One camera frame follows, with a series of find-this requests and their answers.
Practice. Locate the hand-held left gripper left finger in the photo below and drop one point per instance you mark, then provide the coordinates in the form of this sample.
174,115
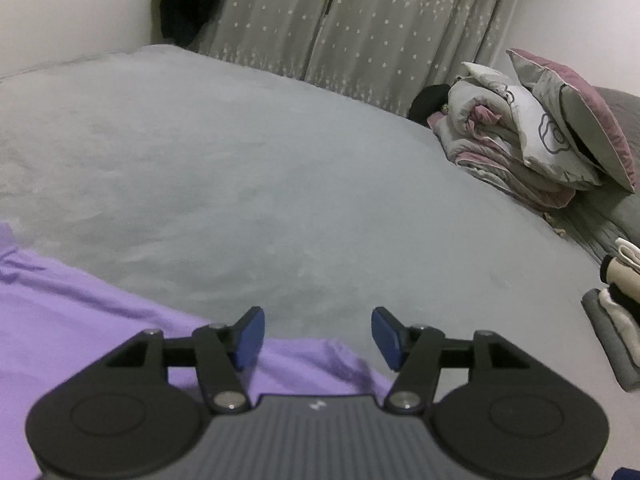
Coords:
250,340

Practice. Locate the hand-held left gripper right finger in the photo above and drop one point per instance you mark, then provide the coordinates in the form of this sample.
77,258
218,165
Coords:
387,340

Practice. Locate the purple pants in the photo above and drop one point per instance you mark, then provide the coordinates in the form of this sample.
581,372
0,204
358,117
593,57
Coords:
75,320

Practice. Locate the dark hanging clothes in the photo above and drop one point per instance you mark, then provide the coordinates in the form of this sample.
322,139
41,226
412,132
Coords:
185,5

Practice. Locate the folded grey pink quilt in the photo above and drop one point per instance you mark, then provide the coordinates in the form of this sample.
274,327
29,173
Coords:
480,145

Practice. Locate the grey folded garment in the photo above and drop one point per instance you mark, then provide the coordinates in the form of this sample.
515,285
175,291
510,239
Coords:
612,345

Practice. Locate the white folded garment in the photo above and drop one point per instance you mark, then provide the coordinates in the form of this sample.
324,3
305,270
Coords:
622,317

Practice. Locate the black folded garment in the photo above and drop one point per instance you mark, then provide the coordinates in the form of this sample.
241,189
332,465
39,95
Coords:
620,285

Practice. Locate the grey quilted blanket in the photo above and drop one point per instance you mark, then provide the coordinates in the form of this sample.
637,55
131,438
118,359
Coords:
600,230

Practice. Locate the black bundle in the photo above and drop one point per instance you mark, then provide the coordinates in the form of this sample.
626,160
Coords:
427,102

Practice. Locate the cream folded garment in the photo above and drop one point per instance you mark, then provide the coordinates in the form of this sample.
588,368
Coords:
629,255

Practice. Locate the white flower-print pillow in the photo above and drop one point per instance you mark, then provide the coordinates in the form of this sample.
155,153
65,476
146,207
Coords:
545,130

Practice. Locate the dark blue cloth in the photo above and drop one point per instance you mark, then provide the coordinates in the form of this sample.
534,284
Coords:
627,474

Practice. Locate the grey pink pillow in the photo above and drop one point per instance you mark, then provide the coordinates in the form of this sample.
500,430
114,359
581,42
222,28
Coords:
585,105

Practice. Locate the grey star-print curtain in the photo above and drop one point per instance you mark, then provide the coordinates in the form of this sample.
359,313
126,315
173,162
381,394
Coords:
415,25
270,15

